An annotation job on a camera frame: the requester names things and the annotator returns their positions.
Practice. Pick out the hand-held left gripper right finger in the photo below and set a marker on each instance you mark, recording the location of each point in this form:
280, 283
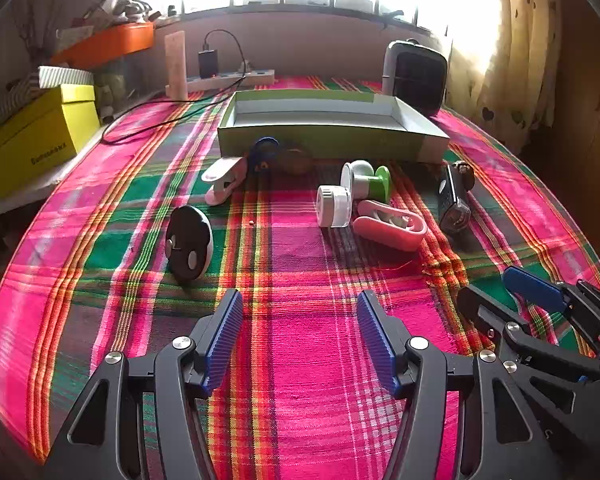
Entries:
375, 340

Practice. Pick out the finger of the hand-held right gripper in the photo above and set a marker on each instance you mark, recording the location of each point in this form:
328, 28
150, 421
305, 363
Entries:
480, 310
535, 287

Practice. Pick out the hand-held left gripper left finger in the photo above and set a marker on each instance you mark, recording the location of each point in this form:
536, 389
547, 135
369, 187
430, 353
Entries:
225, 340

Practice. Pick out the pink earbud case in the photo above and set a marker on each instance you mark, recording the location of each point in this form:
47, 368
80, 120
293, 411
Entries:
385, 235

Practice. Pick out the black and white oval device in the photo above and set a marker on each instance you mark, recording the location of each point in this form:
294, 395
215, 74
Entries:
185, 240

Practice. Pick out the black bike light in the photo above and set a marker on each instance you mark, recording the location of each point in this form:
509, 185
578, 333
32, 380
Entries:
455, 205

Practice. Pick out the small white jar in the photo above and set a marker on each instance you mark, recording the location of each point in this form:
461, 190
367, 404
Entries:
332, 207

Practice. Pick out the pink and white clip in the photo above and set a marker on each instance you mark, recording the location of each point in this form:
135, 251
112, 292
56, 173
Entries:
220, 182

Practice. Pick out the white and green spool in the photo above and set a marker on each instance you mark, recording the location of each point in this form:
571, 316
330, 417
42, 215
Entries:
382, 182

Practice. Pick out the large brown walnut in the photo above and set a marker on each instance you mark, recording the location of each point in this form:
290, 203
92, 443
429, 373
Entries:
295, 162

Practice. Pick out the blue crochet pouch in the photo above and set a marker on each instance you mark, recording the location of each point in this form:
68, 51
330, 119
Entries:
265, 150

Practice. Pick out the green cardboard box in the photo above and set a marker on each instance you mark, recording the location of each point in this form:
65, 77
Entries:
330, 142

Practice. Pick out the pink green plaid tablecloth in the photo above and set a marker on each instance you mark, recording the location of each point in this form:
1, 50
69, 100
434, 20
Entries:
300, 270

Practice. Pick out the yellow patterned curtain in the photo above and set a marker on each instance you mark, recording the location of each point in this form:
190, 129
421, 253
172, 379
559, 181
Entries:
520, 60

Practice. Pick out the white and black heater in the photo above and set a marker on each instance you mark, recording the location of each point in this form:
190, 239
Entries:
420, 80

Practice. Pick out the white power strip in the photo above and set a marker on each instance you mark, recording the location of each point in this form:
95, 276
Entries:
257, 77

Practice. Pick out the yellow cardboard box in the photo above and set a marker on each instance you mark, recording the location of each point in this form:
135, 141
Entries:
30, 145

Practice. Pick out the clear glass jar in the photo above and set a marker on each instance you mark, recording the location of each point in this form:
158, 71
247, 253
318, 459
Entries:
111, 85

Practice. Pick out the cream cosmetic tube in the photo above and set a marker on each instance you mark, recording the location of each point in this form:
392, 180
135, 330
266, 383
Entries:
176, 65

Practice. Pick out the white striped box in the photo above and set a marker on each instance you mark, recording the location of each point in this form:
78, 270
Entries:
65, 76

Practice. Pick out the orange plastic bin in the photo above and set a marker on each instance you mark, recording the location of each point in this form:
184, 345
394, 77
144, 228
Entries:
115, 42

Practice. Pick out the grey patterned box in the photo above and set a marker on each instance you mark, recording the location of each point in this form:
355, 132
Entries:
5, 105

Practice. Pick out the paper card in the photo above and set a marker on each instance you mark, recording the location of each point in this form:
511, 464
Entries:
75, 37

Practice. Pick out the pale potted plant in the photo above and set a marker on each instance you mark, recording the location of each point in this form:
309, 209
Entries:
130, 5

